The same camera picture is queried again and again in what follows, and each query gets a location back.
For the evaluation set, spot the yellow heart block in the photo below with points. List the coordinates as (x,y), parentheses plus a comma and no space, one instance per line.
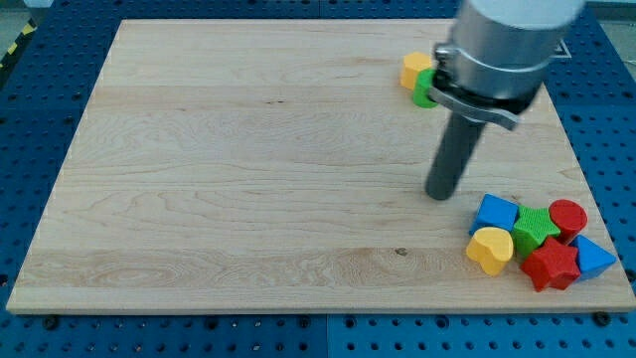
(492,248)

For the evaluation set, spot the yellow hexagon block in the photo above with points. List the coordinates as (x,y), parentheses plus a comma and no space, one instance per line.
(412,65)

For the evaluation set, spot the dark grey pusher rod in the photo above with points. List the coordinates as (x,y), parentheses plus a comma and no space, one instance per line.
(455,149)

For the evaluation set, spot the green circle block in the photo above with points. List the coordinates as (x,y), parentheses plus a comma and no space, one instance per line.
(422,86)

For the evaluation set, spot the wooden board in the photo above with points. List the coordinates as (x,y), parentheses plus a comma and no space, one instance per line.
(268,166)

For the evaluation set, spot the red cylinder block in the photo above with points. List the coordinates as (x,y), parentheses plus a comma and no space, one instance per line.
(569,217)

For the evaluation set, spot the blue cube block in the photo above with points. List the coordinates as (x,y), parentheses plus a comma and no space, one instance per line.
(495,212)

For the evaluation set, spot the blue triangle block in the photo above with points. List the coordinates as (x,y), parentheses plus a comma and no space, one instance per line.
(592,259)

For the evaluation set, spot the green star block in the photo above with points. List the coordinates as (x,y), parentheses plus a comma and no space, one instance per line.
(531,229)

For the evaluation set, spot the red star block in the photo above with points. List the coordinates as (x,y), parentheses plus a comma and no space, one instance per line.
(553,265)

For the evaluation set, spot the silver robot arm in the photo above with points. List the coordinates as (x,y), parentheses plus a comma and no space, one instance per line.
(496,56)

